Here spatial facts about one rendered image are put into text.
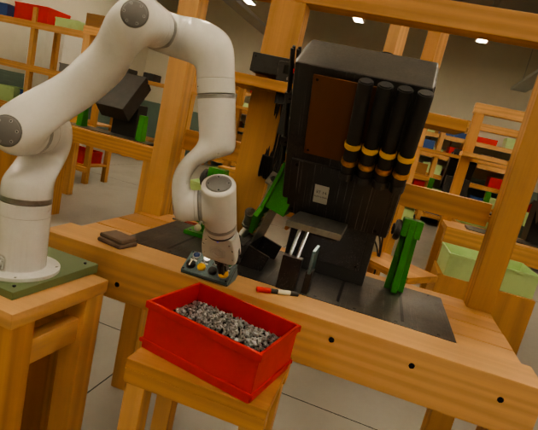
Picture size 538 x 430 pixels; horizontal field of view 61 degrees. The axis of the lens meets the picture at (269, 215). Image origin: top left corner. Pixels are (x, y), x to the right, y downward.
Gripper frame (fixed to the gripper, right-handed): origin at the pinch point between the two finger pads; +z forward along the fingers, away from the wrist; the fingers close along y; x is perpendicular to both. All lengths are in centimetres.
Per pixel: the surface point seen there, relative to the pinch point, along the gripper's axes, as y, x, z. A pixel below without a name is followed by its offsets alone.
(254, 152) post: -16, 66, 10
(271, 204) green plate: 4.5, 29.5, -0.2
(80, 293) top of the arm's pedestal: -30.5, -23.2, -1.7
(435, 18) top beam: 39, 102, -40
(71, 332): -32.4, -29.2, 9.2
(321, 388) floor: 35, 46, 149
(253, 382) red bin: 22.0, -33.5, -10.4
